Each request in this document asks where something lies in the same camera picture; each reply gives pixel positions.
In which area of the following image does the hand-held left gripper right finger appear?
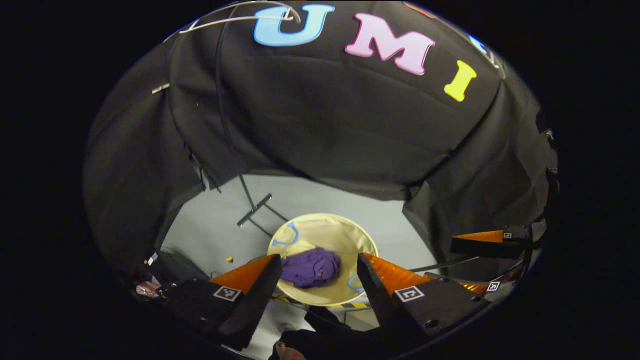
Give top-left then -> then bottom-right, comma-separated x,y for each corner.
356,252 -> 496,346

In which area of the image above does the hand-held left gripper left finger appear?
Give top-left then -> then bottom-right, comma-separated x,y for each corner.
162,253 -> 283,352

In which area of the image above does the purple knit jacket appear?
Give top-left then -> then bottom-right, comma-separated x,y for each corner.
280,247 -> 342,289

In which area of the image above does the beige round laundry hamper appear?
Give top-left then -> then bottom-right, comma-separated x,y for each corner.
267,213 -> 379,307

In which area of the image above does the white hanger with jacket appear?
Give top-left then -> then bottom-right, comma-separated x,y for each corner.
487,47 -> 507,80

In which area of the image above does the black clothes rack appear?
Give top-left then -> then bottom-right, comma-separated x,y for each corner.
215,15 -> 291,238

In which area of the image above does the empty white clothes hanger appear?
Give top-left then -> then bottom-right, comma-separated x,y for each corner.
165,0 -> 302,43

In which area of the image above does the person's dark clothing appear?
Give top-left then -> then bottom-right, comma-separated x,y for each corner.
270,306 -> 401,360

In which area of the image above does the dark object with white label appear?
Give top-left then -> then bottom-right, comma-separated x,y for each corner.
132,247 -> 211,301

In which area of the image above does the black backdrop cloth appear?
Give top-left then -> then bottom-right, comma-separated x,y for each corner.
82,0 -> 560,286

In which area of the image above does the black floor cable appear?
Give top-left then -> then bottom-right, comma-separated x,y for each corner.
407,255 -> 481,273

